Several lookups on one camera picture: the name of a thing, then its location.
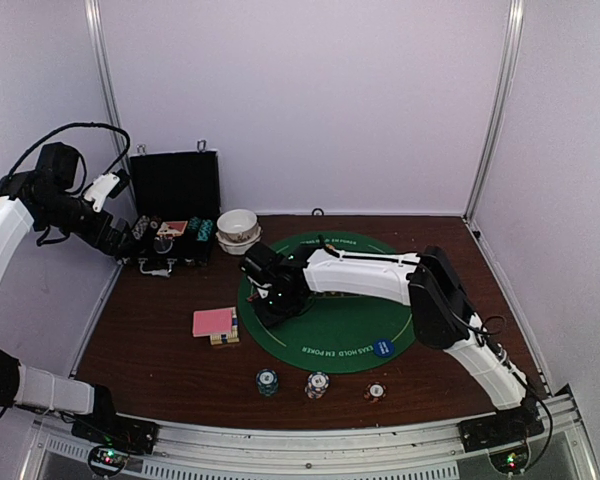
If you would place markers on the blue small blind button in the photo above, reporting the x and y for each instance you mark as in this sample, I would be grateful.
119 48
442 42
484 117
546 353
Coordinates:
383 348

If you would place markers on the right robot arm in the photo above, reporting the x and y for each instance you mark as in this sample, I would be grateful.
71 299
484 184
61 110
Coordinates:
443 318

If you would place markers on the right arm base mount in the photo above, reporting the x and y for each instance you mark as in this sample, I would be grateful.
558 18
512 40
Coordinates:
497 430

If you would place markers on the green round poker mat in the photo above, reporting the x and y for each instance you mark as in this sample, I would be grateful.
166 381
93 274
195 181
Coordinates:
336 331

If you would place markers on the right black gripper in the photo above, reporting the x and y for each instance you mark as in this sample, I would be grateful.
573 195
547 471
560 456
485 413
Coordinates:
269 317

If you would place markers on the aluminium frame post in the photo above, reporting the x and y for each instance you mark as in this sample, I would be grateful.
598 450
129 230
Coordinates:
509 59
97 38

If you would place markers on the black poker chip case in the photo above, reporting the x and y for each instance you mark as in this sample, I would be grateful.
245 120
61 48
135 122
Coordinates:
175 186

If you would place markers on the teal poker chip stack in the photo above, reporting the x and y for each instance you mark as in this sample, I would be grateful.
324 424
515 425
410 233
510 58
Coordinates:
267 382

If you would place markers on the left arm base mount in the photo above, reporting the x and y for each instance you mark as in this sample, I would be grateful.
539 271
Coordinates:
126 434

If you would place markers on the left aluminium frame post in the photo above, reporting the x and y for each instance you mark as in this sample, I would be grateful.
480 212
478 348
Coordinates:
97 38

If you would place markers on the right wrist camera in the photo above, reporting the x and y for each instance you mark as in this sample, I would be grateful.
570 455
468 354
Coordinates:
262 265

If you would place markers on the blue cream chip row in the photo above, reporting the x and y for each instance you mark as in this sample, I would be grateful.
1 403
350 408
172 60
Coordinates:
140 229

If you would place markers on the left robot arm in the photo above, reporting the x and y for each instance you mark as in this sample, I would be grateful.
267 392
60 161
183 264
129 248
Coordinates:
25 386

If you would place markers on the blue white poker chip stack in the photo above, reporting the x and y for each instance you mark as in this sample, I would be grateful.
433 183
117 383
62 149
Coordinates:
317 385

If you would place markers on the gold striped card box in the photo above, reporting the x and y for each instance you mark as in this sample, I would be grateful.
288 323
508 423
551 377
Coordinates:
230 337

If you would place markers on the card deck in case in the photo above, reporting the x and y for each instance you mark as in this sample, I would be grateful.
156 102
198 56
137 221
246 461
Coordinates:
172 228

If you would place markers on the brown poker chip stack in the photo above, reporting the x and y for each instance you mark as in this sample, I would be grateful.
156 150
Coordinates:
375 392

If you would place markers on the white scalloped ceramic dish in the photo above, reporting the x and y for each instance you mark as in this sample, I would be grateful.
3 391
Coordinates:
238 248

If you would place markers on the right aluminium frame post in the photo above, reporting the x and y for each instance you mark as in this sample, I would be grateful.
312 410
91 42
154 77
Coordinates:
509 59

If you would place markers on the red playing card deck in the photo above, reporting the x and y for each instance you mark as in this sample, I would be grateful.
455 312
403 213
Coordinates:
212 322

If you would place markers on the teal chip row in case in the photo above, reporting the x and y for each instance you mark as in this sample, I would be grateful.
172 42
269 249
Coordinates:
205 230

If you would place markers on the clear round dealer button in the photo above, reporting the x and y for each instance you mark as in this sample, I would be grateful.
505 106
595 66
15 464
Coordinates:
162 244

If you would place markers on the white ceramic bowl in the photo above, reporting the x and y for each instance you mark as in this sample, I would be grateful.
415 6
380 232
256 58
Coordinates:
237 225

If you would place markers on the front aluminium rail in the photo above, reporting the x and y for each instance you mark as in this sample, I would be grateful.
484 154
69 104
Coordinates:
432 450

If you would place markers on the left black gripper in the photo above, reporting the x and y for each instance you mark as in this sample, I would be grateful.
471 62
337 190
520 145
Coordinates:
95 238

